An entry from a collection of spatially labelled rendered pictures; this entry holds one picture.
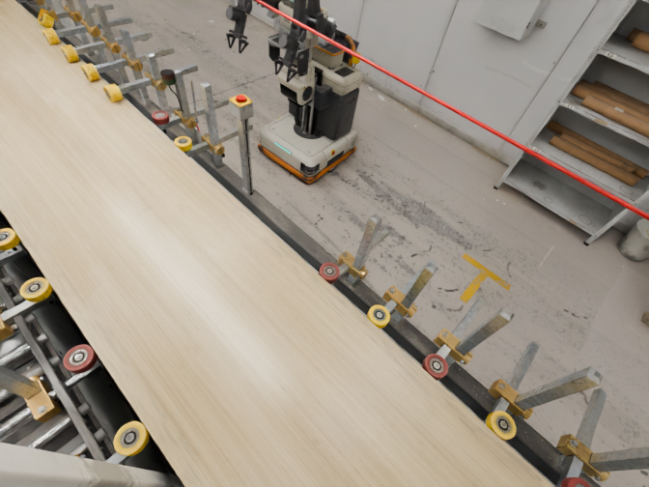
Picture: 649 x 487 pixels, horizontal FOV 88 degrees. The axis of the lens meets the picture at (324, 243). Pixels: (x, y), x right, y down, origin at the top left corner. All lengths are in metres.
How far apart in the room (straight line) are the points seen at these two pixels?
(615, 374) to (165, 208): 2.84
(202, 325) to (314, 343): 0.38
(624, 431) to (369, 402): 1.96
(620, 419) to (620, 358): 0.43
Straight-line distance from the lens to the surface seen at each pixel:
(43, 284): 1.47
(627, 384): 3.02
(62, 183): 1.80
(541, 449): 1.61
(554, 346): 2.80
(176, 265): 1.35
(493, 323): 1.17
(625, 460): 1.42
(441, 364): 1.27
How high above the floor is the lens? 2.00
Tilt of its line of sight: 53 degrees down
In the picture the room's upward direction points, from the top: 12 degrees clockwise
